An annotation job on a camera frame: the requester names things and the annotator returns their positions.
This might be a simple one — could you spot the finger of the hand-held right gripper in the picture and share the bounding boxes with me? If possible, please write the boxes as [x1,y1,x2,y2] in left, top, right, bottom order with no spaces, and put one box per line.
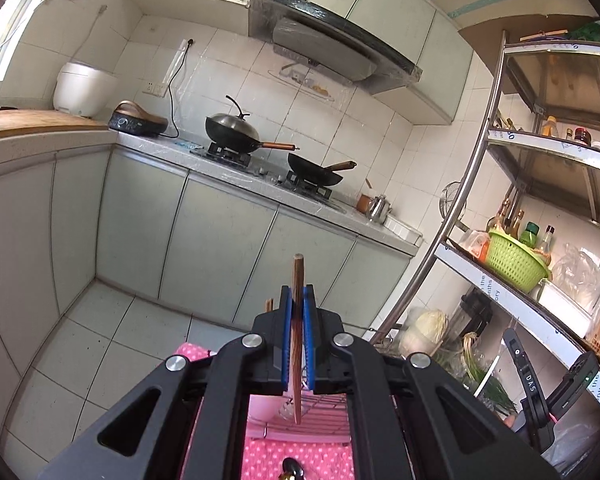
[501,326,532,371]

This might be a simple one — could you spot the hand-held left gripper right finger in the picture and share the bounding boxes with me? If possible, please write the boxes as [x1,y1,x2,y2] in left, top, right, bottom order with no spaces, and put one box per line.
[302,284,561,480]

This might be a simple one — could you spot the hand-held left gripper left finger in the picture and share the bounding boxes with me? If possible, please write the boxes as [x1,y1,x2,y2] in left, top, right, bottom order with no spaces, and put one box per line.
[36,284,297,480]

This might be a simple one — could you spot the pink cutlery drainer rack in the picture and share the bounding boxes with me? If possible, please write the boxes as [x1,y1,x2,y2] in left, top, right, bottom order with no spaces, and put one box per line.
[250,390,351,448]

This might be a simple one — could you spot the pink plastic cup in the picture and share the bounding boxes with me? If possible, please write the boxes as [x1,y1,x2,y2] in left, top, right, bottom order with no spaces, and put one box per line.
[250,394,295,423]

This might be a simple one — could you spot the black spoon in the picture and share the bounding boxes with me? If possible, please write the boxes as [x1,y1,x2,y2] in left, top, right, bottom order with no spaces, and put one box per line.
[279,456,305,480]

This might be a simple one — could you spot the green onions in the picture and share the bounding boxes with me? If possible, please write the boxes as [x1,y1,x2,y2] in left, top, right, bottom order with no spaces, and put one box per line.
[450,332,518,413]

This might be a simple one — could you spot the black blender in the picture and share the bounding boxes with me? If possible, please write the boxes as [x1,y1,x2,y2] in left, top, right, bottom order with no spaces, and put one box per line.
[447,291,493,346]

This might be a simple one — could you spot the white plastic container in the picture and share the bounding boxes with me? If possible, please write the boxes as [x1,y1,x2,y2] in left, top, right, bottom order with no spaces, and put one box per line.
[537,280,593,318]

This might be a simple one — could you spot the metal shelf rack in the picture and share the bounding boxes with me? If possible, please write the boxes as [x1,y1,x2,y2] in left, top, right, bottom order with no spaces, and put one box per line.
[370,30,600,401]

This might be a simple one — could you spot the green plastic colander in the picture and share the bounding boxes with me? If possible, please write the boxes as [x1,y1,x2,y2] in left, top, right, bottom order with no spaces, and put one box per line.
[485,228,551,293]

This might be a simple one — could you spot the napa cabbage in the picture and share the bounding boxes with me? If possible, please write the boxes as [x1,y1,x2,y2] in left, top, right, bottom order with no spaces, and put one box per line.
[399,309,448,358]

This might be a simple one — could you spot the clear plastic bag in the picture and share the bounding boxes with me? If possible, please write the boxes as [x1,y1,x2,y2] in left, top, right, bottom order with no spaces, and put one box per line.
[550,245,600,311]

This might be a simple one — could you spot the pink polka dot blanket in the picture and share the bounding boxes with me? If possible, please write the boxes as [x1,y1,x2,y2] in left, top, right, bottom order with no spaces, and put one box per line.
[172,342,356,480]

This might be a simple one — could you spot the orange food packet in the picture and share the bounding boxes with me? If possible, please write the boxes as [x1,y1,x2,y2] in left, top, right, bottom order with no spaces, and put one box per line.
[462,230,491,262]

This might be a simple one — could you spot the clear glass bottle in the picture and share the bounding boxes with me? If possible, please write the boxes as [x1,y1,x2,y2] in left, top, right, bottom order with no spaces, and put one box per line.
[537,225,556,257]

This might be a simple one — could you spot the dark glass bottle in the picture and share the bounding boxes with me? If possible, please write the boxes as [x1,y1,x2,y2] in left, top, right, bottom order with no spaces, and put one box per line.
[487,197,526,241]

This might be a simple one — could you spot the grey kitchen counter cabinets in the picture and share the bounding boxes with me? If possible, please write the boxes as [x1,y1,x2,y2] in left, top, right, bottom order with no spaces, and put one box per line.
[0,110,424,441]

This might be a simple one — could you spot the white tray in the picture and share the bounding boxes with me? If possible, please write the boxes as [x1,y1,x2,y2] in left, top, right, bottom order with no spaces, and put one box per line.
[384,216,423,242]

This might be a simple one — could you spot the brown jar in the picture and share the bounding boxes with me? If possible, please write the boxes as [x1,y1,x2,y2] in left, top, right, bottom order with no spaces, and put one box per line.
[357,177,376,213]

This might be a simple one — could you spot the steel kettle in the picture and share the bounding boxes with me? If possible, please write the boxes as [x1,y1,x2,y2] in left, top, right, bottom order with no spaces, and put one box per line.
[365,194,393,223]

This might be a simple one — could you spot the metal mesh strainer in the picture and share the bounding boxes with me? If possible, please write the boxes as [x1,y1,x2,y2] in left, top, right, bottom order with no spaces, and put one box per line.
[439,181,468,233]

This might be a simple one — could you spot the gas stove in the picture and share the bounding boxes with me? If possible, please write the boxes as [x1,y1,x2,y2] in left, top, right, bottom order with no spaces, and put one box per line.
[190,142,346,211]

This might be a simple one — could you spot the black frying pan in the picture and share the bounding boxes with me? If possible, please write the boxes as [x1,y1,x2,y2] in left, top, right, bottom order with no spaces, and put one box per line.
[287,153,357,187]

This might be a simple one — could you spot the black wok with lid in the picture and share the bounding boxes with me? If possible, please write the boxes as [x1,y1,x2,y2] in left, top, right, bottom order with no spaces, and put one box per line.
[205,95,299,155]

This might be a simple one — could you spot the black electric baking pan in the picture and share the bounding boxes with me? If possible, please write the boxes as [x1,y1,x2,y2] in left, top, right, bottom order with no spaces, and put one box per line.
[108,101,169,137]

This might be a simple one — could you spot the range hood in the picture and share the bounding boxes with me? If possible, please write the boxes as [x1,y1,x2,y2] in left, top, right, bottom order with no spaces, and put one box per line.
[247,0,423,96]

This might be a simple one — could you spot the white rice cooker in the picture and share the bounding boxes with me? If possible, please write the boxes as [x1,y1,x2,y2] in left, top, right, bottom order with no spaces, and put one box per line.
[53,61,119,117]

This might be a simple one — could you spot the wooden cutting board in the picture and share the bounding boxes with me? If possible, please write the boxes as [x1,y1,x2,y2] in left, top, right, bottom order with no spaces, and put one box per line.
[0,109,109,141]

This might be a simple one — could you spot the window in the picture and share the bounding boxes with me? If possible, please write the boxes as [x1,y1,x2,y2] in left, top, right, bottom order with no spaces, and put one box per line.
[0,0,63,81]

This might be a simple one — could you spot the glass wall shelf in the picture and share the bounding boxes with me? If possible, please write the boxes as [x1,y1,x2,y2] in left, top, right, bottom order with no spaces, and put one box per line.
[267,62,343,106]

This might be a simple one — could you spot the black power cable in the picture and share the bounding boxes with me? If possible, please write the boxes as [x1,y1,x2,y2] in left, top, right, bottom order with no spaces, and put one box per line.
[167,37,195,138]

